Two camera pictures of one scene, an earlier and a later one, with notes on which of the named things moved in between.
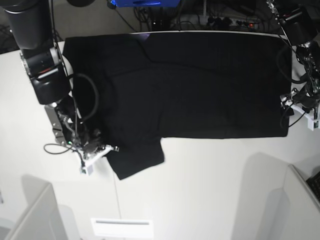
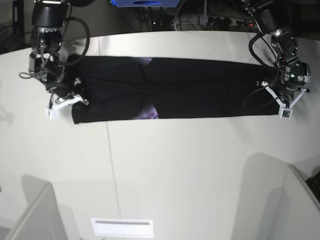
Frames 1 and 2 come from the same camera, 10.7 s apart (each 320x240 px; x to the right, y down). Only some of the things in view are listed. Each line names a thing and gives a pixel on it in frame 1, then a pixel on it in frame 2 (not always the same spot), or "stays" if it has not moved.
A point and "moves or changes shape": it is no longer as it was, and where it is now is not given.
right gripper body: x=302 y=98 to x=287 y=101
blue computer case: x=120 y=3 stays
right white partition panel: x=291 y=212 stays
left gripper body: x=92 y=146 to x=64 y=89
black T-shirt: x=130 y=91 moves or changes shape
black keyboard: x=314 y=183 stays
